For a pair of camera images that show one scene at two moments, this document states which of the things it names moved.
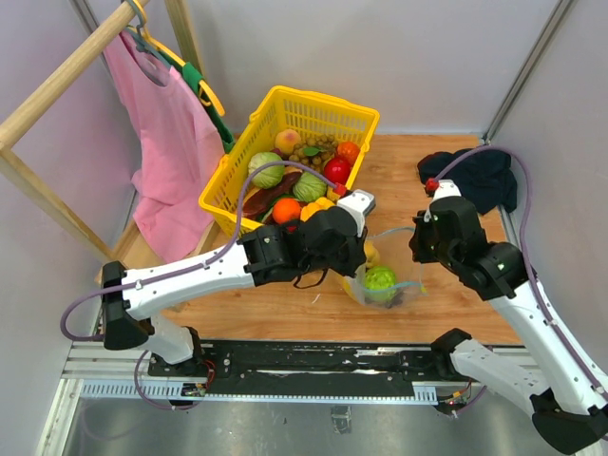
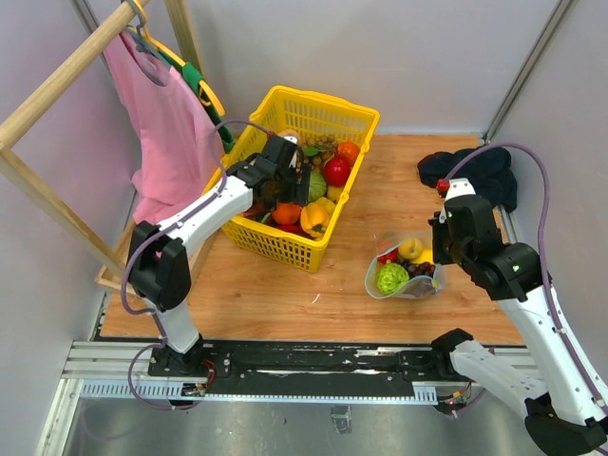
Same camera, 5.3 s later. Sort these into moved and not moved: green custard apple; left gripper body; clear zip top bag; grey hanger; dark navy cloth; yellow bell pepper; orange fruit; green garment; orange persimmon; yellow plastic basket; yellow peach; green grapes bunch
Moved: green custard apple; clear zip top bag; left gripper body; yellow peach
Not moved: orange persimmon; dark navy cloth; orange fruit; green garment; yellow bell pepper; yellow plastic basket; green grapes bunch; grey hanger
